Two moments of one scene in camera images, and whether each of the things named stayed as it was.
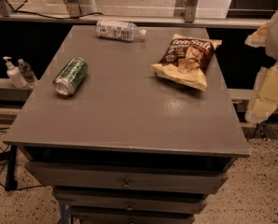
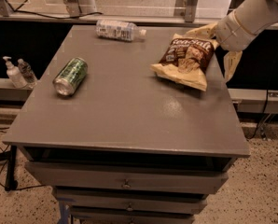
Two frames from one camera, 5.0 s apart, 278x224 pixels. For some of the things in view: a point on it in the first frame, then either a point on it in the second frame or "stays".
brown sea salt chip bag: [186, 61] stays
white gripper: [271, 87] → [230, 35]
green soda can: [70, 76] stays
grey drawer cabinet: [131, 125] stays
